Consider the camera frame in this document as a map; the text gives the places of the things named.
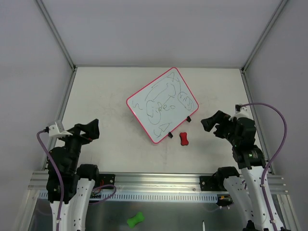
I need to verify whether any aluminium frame post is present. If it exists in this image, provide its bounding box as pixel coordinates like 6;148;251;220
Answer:
241;0;289;73
34;0;76;71

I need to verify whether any left aluminium frame post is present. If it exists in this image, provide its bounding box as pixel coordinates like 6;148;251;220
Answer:
34;0;76;71

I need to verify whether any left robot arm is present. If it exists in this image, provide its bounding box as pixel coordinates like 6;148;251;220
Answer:
46;119;101;231

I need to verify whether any green eraser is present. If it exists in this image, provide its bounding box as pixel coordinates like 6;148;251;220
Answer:
127;212;145;229

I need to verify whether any right aluminium frame post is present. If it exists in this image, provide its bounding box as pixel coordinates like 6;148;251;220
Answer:
241;0;289;73

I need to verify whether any red whiteboard eraser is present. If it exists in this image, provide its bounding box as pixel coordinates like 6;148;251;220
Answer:
179;132;189;146

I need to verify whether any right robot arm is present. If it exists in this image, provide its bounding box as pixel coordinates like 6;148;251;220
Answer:
201;107;285;231

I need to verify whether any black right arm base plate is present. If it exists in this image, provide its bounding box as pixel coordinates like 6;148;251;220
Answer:
199;176;225;192

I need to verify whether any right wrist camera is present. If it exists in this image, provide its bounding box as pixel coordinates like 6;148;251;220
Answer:
234;104;249;119

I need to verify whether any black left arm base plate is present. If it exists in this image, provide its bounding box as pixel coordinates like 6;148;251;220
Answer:
94;173;116;188

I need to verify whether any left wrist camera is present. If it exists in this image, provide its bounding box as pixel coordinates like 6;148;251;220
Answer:
48;120;73;138

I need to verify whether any aluminium front rail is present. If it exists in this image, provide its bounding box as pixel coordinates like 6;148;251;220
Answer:
28;171;289;194

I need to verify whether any slotted cable duct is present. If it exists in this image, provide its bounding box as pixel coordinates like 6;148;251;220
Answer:
38;191;218;203

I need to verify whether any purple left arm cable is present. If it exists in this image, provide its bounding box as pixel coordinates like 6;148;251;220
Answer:
36;129;117;231

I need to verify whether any black white board stand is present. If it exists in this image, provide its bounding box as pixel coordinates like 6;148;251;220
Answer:
167;116;191;139

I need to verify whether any pink framed whiteboard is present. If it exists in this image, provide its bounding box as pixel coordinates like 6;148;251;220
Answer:
126;67;199;144

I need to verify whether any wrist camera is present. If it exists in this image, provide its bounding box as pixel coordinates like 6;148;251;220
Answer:
48;120;73;138
234;104;249;119

